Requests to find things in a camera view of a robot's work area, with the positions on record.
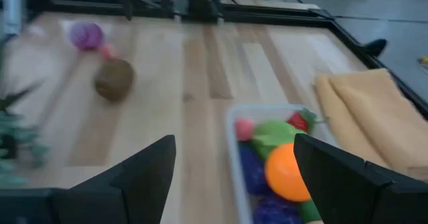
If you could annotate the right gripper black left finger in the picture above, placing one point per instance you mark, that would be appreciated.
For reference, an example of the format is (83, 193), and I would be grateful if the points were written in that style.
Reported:
(143, 184)

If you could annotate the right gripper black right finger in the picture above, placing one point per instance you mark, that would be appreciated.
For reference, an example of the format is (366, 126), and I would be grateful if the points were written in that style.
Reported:
(341, 190)

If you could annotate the orange toy fruit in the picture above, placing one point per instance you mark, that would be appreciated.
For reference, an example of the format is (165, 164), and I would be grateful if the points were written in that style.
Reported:
(284, 172)

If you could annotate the red toy strawberry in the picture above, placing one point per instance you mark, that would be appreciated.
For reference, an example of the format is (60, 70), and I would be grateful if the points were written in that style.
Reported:
(297, 121)

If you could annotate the light green toy vegetable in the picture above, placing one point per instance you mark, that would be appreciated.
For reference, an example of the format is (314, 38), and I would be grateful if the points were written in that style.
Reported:
(272, 135)

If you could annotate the brown toy kiwi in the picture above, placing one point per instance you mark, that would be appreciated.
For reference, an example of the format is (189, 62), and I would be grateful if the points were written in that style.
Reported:
(113, 79)

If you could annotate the small pink toy food piece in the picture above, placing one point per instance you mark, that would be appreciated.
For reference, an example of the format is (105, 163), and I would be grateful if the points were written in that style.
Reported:
(107, 52)
(244, 129)

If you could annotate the purple striped toy onion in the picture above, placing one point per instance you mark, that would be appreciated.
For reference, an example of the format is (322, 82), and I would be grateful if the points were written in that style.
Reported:
(86, 35)

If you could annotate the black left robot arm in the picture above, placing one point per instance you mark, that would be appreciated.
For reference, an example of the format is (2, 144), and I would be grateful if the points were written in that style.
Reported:
(204, 3)

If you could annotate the clear plastic tupperware container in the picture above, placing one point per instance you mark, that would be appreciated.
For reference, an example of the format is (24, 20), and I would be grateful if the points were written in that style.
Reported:
(235, 170)

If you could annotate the orange folded cloth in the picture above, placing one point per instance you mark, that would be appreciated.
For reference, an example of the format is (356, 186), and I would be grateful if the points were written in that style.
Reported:
(374, 117)

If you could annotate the succulent plant in black pot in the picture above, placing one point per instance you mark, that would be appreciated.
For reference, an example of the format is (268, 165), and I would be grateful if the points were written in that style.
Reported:
(13, 140)

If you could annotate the black aluminium table frame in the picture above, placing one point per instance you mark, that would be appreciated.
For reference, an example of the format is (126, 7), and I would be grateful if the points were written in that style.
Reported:
(267, 15)

